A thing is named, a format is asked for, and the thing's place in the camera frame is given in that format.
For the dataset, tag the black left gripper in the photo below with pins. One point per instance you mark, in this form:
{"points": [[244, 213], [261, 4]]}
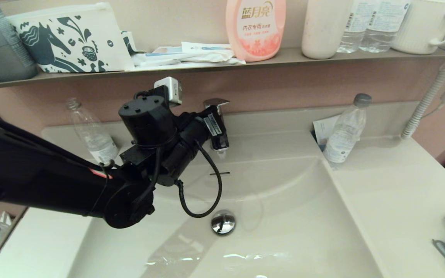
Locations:
{"points": [[197, 127]]}

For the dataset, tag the chrome sink faucet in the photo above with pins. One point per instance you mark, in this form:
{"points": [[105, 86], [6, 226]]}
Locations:
{"points": [[216, 102]]}

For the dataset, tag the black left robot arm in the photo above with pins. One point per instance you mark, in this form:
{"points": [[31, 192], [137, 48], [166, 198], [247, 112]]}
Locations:
{"points": [[33, 173]]}

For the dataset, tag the white ceramic sink basin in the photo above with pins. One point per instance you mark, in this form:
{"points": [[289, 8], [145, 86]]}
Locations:
{"points": [[284, 216]]}

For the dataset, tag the plastic wrapped toiletry packet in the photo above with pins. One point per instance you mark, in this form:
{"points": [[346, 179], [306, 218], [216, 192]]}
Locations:
{"points": [[184, 58]]}

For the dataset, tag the white toothbrush packet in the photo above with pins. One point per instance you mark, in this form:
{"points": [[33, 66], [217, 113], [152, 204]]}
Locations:
{"points": [[207, 47]]}

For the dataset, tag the pink detergent bottle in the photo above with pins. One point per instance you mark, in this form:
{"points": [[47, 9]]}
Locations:
{"points": [[255, 31]]}

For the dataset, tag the small printed white box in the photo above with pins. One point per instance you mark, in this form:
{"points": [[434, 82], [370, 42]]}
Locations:
{"points": [[129, 40]]}

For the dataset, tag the chrome drain stopper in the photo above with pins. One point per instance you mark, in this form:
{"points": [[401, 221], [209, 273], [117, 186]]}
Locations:
{"points": [[223, 222]]}

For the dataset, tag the white paper card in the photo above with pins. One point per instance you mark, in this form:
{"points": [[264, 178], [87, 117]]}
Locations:
{"points": [[323, 129]]}

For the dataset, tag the clear capless water bottle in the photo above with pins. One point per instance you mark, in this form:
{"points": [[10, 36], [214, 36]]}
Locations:
{"points": [[91, 135]]}

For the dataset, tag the clear grey-capped water bottle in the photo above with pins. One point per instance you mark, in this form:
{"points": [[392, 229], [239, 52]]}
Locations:
{"points": [[346, 135]]}

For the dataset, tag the white ribbed tumbler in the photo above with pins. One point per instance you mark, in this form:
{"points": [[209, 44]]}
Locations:
{"points": [[325, 31]]}

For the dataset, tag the white horse print pouch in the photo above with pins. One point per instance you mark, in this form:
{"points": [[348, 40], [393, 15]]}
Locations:
{"points": [[72, 38]]}

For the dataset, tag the clear labelled water bottle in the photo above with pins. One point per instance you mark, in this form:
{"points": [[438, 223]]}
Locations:
{"points": [[355, 27], [384, 27]]}

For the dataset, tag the grey plastic bottle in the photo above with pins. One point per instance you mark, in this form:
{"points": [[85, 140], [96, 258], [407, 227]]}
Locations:
{"points": [[2, 46]]}

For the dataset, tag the white ribbed mug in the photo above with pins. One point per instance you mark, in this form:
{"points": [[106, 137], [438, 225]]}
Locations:
{"points": [[419, 27]]}

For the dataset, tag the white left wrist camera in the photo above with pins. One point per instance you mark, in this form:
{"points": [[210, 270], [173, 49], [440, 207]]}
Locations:
{"points": [[170, 90]]}

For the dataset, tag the grey wall shelf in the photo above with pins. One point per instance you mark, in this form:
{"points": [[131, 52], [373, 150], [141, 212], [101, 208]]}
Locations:
{"points": [[323, 56]]}

